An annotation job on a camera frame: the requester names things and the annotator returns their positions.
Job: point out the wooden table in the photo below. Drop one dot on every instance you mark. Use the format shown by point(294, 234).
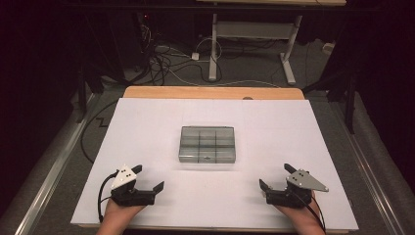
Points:
point(195, 92)

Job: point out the black stand leg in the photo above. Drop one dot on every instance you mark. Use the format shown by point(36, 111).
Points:
point(82, 98)
point(350, 104)

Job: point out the person's right hand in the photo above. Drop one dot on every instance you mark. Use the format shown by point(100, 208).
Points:
point(300, 213)

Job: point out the clear grey compartment box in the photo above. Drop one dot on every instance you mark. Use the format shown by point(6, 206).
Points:
point(207, 144)

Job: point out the person's left hand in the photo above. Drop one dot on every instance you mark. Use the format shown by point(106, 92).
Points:
point(122, 212)

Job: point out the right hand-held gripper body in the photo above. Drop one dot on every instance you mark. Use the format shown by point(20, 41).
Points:
point(290, 196)

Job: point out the white metal desk frame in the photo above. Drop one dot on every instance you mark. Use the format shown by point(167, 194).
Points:
point(254, 30)

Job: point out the aluminium rail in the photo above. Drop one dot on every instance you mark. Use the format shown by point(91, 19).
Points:
point(368, 176)
point(52, 173)

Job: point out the white power adapter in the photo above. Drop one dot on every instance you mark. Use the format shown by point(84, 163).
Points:
point(195, 56)

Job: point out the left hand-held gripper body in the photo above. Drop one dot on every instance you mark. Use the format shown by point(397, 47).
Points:
point(132, 197)

